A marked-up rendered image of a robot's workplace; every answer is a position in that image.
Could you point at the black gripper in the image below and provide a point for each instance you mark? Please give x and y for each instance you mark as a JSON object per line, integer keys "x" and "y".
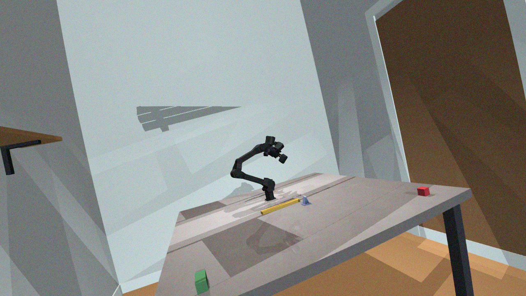
{"x": 276, "y": 153}

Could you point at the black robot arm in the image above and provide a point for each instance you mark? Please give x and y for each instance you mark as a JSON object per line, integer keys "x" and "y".
{"x": 268, "y": 184}

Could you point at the yellow bar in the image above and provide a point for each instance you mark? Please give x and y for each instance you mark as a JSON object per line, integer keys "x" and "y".
{"x": 279, "y": 206}

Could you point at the red cube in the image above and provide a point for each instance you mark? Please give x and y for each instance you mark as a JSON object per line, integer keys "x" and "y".
{"x": 423, "y": 191}

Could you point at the green rectangular block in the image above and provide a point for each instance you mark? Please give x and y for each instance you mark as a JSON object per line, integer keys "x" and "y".
{"x": 201, "y": 282}

